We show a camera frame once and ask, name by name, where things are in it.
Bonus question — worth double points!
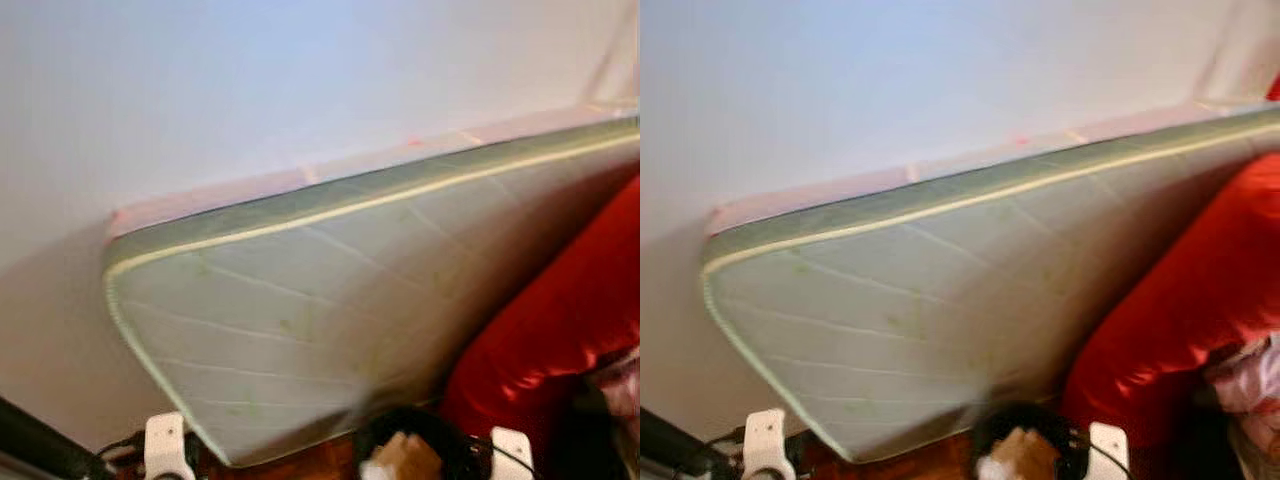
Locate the pink mattress in plastic wrap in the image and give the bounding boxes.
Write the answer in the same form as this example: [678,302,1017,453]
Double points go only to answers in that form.
[705,95,1280,236]
[108,98,640,239]

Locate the pink cartoon print duvet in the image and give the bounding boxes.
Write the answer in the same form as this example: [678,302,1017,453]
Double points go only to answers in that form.
[590,345,640,421]
[1205,335,1280,441]

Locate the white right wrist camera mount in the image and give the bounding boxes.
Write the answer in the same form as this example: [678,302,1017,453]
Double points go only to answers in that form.
[1088,422,1131,480]
[490,427,536,480]

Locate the red fabric cushion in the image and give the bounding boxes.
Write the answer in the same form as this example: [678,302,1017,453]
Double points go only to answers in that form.
[440,175,640,441]
[1060,75,1280,431]

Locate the black round waste bin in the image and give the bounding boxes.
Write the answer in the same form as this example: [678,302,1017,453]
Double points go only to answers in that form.
[968,402,1096,480]
[352,405,491,480]

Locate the brown cardboard pieces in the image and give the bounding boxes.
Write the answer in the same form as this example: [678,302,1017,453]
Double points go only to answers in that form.
[365,432,446,480]
[975,428,1061,480]

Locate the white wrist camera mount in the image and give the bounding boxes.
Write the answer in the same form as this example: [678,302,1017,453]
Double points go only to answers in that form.
[490,427,536,480]
[143,412,196,480]
[1088,422,1131,480]
[742,408,796,480]

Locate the green white quilted mattress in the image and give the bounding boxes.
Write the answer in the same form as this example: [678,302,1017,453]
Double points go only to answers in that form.
[103,115,640,468]
[700,105,1280,464]

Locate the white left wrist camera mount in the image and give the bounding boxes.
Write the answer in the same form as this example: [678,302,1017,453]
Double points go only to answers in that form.
[742,408,796,480]
[143,412,196,480]

